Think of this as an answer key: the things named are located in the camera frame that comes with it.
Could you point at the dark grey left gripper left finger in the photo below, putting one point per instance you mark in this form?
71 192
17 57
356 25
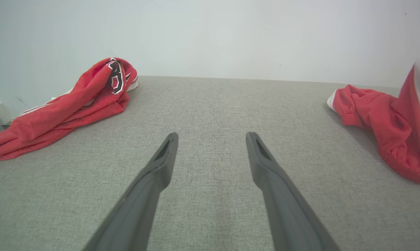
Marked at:
143 195

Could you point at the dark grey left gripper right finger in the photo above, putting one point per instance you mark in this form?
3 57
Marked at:
279 202

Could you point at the red Bulls basketball jersey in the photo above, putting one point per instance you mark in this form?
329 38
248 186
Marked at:
67 115

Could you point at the red white-trimmed shorts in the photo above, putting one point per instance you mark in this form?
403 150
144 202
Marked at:
387 125

